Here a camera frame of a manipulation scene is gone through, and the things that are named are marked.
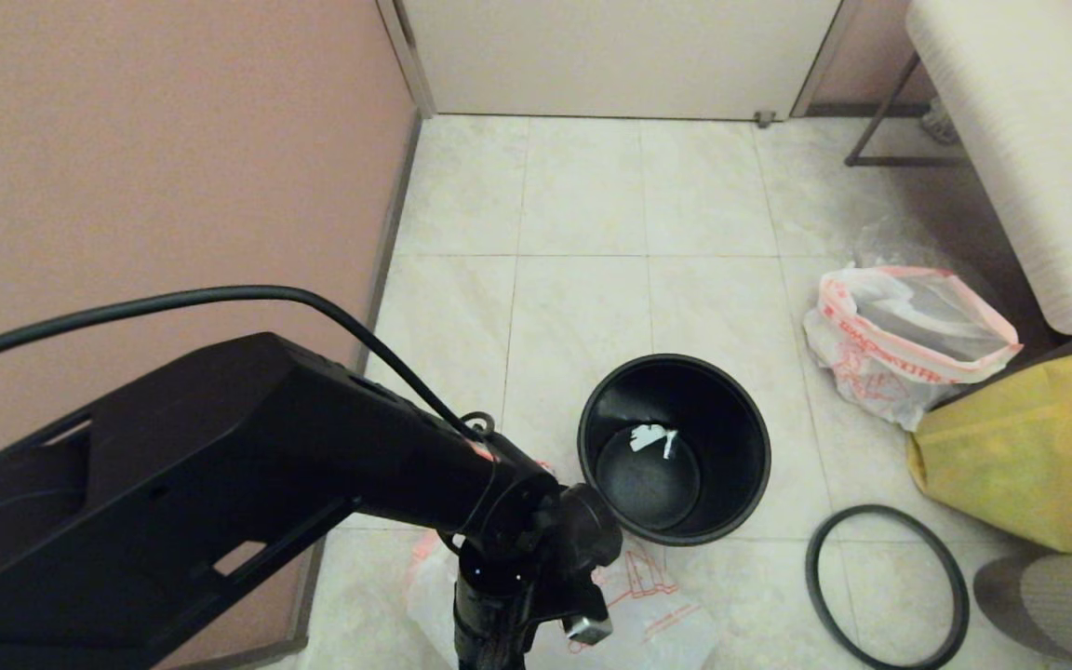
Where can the used white red-print trash bag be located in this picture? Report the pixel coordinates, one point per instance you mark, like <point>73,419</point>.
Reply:
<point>871,372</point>

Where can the clear plastic bag dark contents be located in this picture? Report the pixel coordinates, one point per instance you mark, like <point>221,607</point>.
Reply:
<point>880,247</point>

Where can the small clear plastic item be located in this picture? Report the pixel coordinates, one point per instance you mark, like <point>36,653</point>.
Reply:
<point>941,126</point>

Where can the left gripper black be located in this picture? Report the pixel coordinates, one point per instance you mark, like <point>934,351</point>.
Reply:
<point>499,605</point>

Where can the beige door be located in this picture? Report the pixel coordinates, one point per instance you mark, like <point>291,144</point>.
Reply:
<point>620,56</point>

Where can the dark metal table frame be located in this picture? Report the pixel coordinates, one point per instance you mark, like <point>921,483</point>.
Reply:
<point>899,162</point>

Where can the white paper scrap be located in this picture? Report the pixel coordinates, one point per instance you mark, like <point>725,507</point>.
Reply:
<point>648,435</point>

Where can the left wrist camera black cylinder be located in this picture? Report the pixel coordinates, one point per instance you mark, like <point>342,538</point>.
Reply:
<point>592,530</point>

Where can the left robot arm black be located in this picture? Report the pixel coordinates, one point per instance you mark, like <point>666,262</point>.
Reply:
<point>220,465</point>

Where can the yellow fabric tote bag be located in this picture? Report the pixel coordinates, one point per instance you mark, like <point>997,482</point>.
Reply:
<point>1011,456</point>

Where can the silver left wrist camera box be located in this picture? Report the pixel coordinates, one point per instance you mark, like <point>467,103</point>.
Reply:
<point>589,628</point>

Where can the black round trash bin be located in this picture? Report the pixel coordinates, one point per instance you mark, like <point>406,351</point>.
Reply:
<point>731,437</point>

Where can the white wood-grain table top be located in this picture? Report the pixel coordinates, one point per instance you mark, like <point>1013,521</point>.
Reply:
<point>1038,140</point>

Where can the white cartoon-print plastic bag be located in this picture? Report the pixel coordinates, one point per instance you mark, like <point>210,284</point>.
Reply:
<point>657,614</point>

